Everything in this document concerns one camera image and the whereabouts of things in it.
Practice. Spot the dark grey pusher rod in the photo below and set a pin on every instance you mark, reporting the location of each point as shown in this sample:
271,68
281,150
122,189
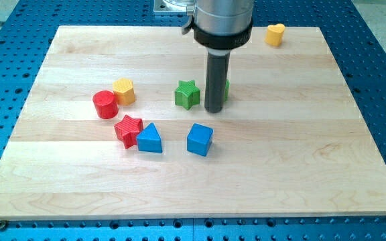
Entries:
216,77

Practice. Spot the green circle block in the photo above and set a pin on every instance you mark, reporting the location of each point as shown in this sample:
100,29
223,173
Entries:
226,90

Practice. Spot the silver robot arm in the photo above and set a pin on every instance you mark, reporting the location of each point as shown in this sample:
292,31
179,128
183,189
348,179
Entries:
220,26

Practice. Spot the yellow heart block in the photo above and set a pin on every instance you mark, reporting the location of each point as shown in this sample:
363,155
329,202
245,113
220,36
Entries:
274,34

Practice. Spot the green star block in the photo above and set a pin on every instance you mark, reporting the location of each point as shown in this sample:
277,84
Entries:
187,94

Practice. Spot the blue cube block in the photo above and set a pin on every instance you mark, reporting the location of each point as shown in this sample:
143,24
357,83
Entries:
199,139

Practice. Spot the yellow hexagon block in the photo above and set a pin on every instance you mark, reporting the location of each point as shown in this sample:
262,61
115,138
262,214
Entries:
124,91

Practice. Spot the blue triangle block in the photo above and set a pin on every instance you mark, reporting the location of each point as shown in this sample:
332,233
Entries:
149,140

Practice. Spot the red star block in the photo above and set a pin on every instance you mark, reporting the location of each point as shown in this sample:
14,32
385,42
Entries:
127,130

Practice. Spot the light wooden board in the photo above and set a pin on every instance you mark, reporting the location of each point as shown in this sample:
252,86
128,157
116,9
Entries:
290,140

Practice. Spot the red cylinder block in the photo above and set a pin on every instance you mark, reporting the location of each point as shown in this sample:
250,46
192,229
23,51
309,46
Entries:
105,104

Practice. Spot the blue perforated table plate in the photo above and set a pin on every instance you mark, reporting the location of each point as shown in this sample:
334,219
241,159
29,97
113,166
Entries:
27,30

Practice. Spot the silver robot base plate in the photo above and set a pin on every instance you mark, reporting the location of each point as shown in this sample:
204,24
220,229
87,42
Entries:
170,7

